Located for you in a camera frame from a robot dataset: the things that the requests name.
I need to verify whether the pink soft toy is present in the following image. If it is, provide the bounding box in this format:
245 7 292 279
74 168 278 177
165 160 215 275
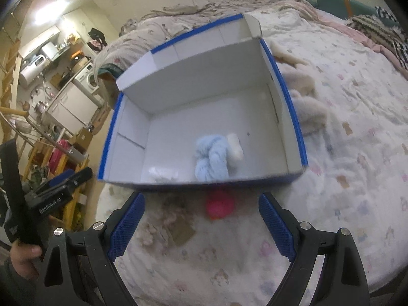
205 190 235 220

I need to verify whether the white fluffy soft item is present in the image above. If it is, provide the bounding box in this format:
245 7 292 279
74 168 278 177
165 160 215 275
226 133 244 164

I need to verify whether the person's left hand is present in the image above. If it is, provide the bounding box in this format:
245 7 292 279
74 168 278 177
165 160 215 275
10 239 42 280

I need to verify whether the cardboard box on floor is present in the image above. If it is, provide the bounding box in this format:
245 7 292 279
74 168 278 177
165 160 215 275
69 128 93 154

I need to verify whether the brown plush toy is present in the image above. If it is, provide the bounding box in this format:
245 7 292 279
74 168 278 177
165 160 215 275
136 194 196 248

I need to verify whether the white kitchen cabinet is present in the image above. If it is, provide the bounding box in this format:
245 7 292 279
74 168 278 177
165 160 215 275
45 82 102 134

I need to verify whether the patterned white bed quilt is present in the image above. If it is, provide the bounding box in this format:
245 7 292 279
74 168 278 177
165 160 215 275
99 8 407 305

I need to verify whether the white washing machine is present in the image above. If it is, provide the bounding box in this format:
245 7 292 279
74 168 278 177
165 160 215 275
73 61 98 95

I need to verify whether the light blue fluffy scrunchie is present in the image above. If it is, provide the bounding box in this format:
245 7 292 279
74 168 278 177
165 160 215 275
195 135 229 182

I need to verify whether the cream fluffy cloth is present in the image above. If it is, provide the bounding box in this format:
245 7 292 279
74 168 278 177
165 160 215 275
266 40 329 135

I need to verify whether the white box with blue edges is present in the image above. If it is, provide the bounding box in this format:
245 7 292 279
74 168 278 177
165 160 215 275
97 13 308 191

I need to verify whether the black white striped cloth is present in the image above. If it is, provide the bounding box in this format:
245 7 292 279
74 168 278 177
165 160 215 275
346 6 407 70

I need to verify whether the teal cushion with orange stripe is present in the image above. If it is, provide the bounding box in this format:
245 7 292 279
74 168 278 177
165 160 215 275
316 0 399 27

